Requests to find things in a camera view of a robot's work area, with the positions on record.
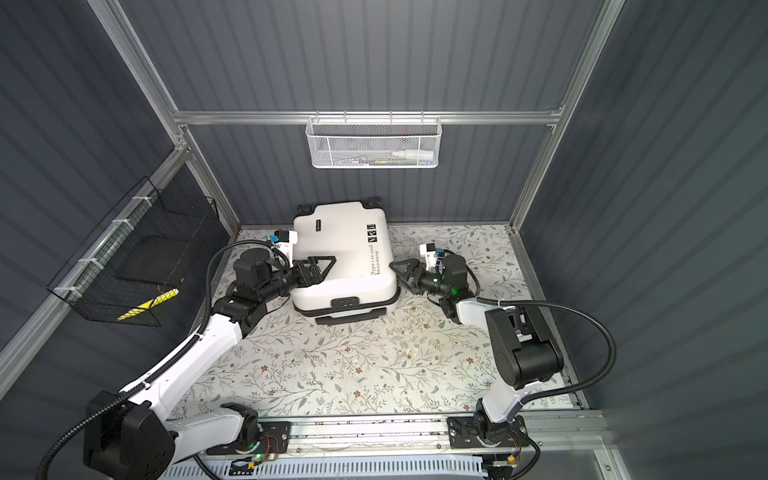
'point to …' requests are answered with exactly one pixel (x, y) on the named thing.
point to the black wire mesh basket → (129, 266)
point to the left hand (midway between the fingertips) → (327, 260)
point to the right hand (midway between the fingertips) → (394, 277)
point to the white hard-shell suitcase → (359, 282)
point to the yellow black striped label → (156, 300)
